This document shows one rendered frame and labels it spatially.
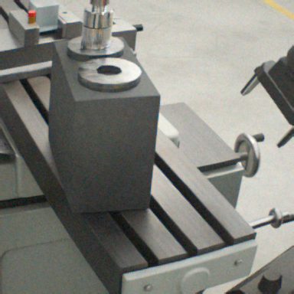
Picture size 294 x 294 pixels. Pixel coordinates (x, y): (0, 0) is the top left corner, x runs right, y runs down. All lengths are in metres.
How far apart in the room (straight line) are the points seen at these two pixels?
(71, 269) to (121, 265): 0.63
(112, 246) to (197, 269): 0.13
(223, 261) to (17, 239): 0.57
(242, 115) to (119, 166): 2.38
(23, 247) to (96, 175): 0.51
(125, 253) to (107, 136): 0.16
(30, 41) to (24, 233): 0.40
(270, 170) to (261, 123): 0.40
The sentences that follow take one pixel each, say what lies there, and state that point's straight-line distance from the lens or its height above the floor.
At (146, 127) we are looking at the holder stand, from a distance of 1.03.
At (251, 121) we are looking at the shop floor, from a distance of 3.36.
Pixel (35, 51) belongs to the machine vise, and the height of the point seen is 0.97.
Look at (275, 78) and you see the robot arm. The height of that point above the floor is 1.11.
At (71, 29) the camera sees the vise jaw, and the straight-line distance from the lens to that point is 1.48.
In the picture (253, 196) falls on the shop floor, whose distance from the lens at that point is 2.83.
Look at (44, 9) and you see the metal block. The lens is 1.48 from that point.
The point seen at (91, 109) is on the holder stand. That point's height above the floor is 1.09.
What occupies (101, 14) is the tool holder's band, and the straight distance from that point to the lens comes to 1.08.
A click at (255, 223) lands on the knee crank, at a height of 0.51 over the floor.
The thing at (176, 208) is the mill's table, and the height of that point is 0.92.
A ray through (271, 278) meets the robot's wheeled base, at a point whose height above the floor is 0.65.
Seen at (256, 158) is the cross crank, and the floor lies 0.64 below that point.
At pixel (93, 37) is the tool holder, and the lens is 1.10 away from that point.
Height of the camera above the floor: 1.56
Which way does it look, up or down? 30 degrees down
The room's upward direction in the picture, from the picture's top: 6 degrees clockwise
